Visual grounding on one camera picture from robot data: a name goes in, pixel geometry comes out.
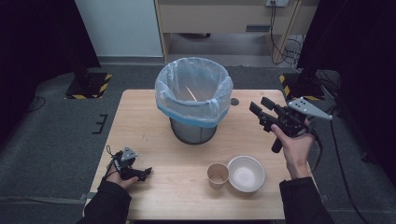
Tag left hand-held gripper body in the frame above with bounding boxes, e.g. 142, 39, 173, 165
111, 146, 142, 181

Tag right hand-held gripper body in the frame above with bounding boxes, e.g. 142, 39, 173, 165
262, 96, 333, 154

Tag grey metal mesh trash can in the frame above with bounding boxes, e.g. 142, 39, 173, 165
168, 116, 219, 146

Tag translucent blue trash bag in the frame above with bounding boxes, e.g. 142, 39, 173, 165
154, 56, 234, 129

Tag thin wooden stick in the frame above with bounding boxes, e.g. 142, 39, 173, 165
185, 85, 198, 103

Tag person's left hand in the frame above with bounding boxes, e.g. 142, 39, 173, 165
106, 169, 140, 190

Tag person's right hand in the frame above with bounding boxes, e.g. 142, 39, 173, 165
270, 119, 316, 181

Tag black striped stand base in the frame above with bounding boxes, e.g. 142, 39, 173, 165
277, 69, 327, 103
64, 55, 113, 101

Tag white paper bowl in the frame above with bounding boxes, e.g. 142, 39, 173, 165
226, 155, 267, 193

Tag brown paper cup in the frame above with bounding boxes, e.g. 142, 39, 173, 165
206, 162, 231, 190

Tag black curtain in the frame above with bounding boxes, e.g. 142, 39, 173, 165
0, 0, 103, 138
296, 0, 396, 176

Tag light wooden cabinet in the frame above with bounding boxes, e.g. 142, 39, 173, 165
154, 0, 320, 64

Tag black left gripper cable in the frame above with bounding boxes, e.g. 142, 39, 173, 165
104, 145, 123, 180

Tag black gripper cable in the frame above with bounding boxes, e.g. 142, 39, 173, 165
104, 145, 123, 180
306, 129, 324, 173

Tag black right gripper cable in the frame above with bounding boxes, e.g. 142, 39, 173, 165
306, 129, 324, 173

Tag black hanging power cables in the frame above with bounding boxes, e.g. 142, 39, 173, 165
269, 1, 304, 67

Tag black floor cable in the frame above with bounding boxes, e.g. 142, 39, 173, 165
325, 104, 372, 224
25, 95, 48, 114

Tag white wall power outlet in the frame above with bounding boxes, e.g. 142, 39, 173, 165
264, 0, 290, 8

